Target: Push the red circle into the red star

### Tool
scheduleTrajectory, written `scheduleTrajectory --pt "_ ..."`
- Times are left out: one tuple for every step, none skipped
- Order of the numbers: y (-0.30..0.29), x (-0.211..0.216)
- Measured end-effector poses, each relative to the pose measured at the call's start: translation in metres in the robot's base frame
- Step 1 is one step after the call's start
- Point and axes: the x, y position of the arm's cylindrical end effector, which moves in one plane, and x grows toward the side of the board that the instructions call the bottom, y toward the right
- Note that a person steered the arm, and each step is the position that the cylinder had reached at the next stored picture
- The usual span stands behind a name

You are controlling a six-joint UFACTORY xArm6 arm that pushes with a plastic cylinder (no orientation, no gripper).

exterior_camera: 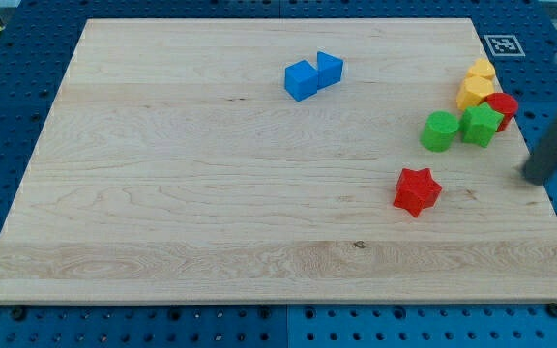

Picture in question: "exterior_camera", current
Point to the red cylinder block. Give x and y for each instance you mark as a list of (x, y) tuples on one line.
[(505, 104)]

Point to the white fiducial marker tag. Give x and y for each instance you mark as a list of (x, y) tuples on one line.
[(504, 45)]

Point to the wooden board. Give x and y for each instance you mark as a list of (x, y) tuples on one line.
[(173, 168)]

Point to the green cylinder block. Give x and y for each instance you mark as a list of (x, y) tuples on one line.
[(439, 131)]

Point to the red star block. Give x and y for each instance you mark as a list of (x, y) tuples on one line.
[(416, 190)]

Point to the green star block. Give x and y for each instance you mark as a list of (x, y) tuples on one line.
[(478, 124)]

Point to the blue cube block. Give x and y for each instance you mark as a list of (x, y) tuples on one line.
[(300, 80)]

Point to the yellow hexagon block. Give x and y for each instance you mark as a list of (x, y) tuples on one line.
[(472, 91)]

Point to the blue triangle block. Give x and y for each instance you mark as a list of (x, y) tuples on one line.
[(329, 69)]

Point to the yellow heart block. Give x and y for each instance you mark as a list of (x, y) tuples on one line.
[(481, 67)]

